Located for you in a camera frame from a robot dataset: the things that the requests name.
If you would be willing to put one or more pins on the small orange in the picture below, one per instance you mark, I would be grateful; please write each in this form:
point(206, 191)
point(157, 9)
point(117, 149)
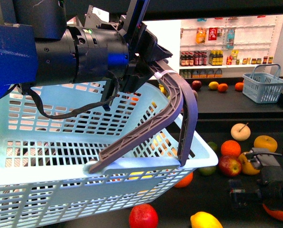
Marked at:
point(231, 148)

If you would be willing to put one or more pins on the orange shelf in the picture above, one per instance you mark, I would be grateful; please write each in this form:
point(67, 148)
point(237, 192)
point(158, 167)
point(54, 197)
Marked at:
point(222, 87)
point(239, 86)

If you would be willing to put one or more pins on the grey basket handle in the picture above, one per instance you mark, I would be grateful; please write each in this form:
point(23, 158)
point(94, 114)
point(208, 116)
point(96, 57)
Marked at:
point(181, 99)

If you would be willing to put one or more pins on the yellow label bottles row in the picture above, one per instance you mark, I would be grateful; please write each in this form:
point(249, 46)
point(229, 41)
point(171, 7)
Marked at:
point(216, 58)

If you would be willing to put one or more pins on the blue snack bag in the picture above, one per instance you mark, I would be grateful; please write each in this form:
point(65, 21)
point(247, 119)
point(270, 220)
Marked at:
point(230, 38)

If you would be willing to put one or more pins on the orange snack bag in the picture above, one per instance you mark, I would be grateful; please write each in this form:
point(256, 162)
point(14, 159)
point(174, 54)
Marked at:
point(201, 35)

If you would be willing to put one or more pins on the orange at front edge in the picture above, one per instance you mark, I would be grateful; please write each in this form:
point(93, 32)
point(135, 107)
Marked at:
point(185, 181)

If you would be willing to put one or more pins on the dark red apple back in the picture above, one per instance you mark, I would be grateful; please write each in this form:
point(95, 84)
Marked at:
point(196, 85)

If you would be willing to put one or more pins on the black upper shelf board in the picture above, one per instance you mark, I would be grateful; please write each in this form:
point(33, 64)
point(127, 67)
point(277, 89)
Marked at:
point(182, 9)

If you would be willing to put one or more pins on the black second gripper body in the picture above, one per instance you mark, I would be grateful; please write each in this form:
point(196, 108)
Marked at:
point(270, 182)

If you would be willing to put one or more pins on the green lime lower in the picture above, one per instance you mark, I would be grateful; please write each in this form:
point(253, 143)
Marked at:
point(207, 171)

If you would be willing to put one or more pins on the red apple front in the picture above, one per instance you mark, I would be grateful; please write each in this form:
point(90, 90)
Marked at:
point(143, 216)

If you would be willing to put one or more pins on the light blue shopping basket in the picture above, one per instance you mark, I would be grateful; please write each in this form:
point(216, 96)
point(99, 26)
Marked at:
point(44, 163)

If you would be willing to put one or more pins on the green lime upper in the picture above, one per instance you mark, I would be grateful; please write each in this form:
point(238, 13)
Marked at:
point(213, 146)

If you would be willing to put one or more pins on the yellow apple back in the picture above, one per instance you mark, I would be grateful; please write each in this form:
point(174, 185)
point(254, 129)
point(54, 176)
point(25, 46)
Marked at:
point(265, 141)

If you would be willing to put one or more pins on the peach back shelf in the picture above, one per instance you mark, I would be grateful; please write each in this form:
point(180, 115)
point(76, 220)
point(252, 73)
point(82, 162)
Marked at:
point(195, 94)

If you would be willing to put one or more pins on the cream pear with stem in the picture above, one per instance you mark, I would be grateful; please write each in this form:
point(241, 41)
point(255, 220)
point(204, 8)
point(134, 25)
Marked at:
point(240, 131)

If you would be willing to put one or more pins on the yellow lemon back shelf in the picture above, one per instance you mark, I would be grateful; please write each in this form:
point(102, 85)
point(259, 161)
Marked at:
point(213, 85)

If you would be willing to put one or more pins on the small jars row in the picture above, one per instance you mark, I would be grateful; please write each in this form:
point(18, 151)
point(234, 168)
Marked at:
point(253, 61)

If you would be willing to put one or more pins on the red yellow apple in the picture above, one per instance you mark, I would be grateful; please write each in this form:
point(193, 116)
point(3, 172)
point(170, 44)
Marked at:
point(230, 166)

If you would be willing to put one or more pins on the yellow lemon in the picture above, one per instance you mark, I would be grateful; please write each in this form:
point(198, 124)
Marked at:
point(204, 220)

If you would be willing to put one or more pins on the white zip tie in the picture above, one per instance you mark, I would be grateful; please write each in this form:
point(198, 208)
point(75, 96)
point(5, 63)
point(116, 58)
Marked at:
point(159, 75)

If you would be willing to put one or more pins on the small blue basket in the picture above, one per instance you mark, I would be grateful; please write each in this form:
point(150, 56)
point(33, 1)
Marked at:
point(261, 87)

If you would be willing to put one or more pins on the orange back shelf right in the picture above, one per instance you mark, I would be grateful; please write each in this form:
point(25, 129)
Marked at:
point(239, 86)

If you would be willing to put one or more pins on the yellow apple front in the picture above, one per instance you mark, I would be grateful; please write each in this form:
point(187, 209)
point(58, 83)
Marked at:
point(247, 167)

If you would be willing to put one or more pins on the black gripper body holding handle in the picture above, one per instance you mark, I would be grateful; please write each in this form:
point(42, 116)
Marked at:
point(143, 49)

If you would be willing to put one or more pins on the orange jugs bottom row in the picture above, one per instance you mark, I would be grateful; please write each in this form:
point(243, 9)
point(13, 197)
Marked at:
point(207, 73)

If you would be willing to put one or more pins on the big orange right corner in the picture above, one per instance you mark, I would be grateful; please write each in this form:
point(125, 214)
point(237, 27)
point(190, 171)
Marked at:
point(276, 214)

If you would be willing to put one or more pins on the red snack bag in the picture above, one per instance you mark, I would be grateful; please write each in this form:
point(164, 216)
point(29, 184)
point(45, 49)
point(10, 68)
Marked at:
point(212, 33)

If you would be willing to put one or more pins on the black robot arm holding basket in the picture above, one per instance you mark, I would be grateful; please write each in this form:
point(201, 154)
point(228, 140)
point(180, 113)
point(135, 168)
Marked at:
point(64, 69)

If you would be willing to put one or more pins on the orange back shelf left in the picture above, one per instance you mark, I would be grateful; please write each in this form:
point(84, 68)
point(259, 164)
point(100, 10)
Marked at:
point(222, 87)

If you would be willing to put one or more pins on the white back product shelf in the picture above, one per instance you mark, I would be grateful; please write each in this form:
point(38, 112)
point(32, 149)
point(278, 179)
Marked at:
point(255, 37)

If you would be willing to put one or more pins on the dark sauce bottles row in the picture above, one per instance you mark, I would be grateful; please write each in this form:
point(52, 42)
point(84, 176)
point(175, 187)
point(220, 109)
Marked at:
point(193, 58)

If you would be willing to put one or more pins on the green lime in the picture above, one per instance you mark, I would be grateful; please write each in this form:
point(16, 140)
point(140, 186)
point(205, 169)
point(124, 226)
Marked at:
point(213, 146)
point(207, 171)

